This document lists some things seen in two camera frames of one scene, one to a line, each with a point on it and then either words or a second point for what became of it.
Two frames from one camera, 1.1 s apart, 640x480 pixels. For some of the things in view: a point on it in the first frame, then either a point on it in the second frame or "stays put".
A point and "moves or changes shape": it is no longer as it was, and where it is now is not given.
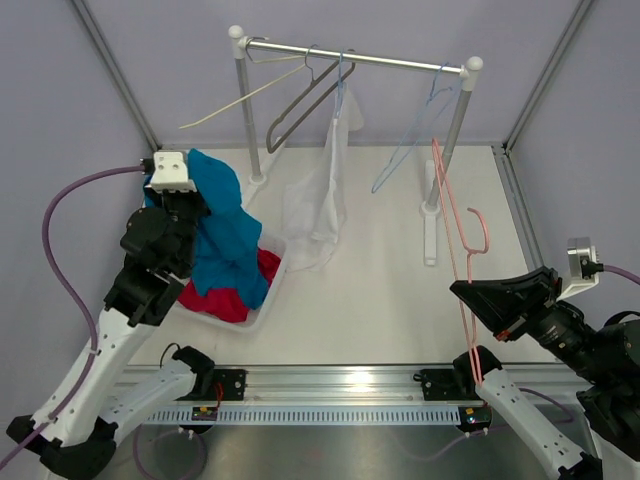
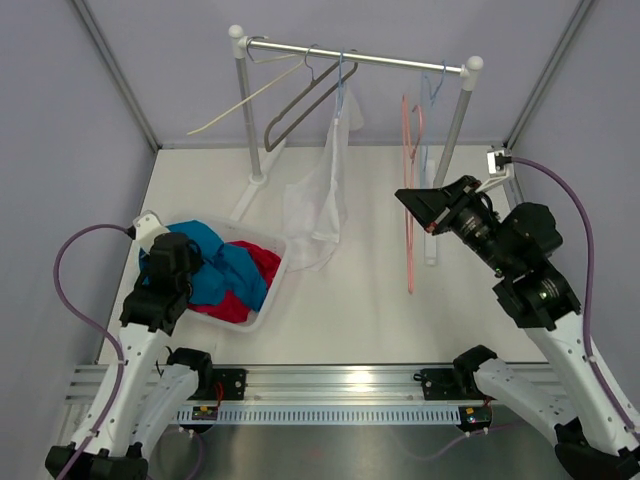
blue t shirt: [228, 256] moves or changes shape
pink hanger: [466, 238] → [408, 159]
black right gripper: [501, 302] → [429, 204]
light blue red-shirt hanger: [435, 107] → [432, 98]
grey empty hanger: [271, 147] stays put
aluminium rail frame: [322, 387] stays put
